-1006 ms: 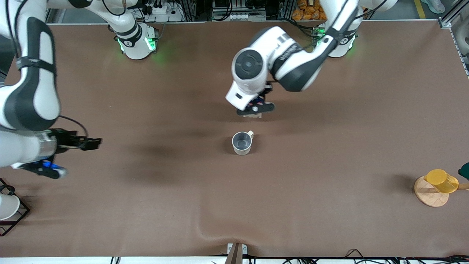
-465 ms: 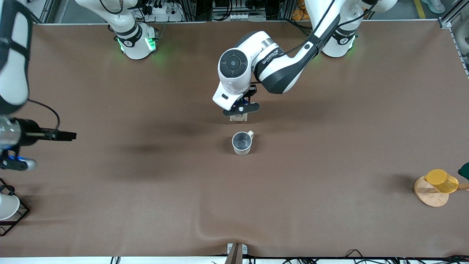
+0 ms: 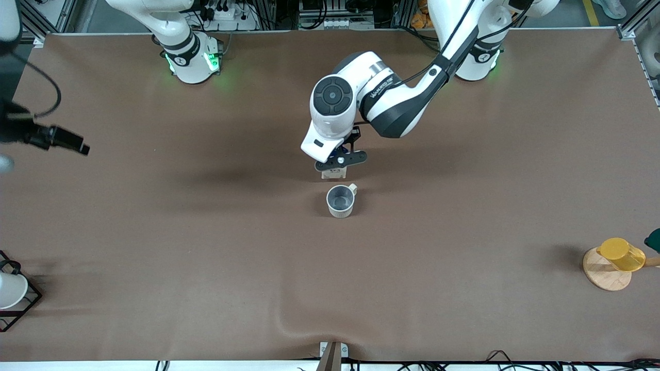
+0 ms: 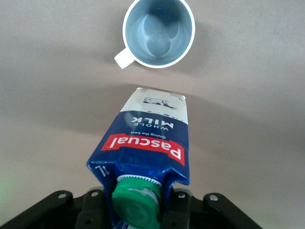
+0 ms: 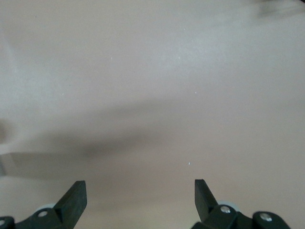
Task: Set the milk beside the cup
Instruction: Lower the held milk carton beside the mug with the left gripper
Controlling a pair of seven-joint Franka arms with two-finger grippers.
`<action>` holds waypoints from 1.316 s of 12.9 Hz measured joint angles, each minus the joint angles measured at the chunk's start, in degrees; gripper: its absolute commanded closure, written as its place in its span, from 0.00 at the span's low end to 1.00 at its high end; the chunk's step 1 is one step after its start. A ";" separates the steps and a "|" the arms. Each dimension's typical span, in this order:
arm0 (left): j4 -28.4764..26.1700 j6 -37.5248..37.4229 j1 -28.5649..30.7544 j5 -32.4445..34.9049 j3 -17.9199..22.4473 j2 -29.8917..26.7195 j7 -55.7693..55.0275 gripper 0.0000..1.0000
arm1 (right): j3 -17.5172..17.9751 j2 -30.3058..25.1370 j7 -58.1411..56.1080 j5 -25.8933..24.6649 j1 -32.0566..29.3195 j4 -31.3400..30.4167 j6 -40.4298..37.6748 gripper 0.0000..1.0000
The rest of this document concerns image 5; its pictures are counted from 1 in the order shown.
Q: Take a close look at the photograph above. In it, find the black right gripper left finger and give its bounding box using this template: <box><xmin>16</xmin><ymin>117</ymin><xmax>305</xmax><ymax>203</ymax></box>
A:
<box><xmin>0</xmin><ymin>180</ymin><xmax>87</xmax><ymax>229</ymax></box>

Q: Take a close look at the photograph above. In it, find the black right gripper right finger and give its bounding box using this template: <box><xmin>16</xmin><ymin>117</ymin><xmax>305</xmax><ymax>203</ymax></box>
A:
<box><xmin>192</xmin><ymin>178</ymin><xmax>292</xmax><ymax>229</ymax></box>

